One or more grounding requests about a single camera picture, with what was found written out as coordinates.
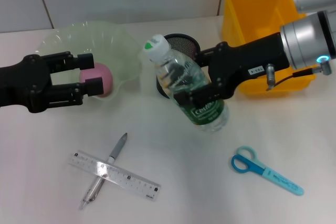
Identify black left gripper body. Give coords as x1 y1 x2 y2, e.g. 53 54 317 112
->
0 54 54 114

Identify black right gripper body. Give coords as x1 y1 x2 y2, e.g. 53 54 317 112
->
208 32 291 101

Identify pink peach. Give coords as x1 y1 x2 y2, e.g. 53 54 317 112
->
79 62 114 99

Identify clear water bottle green label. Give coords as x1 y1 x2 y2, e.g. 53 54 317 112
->
138 34 230 133

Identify black mesh pen cup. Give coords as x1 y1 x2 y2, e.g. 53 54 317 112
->
156 34 202 100

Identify pale green wavy fruit plate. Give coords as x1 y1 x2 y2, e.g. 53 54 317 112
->
33 20 143 102

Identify grey pen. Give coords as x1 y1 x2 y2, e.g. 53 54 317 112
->
78 132 129 210

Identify blue safety scissors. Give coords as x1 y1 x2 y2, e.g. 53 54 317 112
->
230 145 305 197

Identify transparent plastic ruler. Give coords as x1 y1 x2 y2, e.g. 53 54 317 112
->
68 150 161 202

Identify yellow plastic storage bin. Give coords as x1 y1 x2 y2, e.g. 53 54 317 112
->
222 0 317 96

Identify right gripper cable with plug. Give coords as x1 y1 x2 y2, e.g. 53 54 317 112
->
265 60 333 92

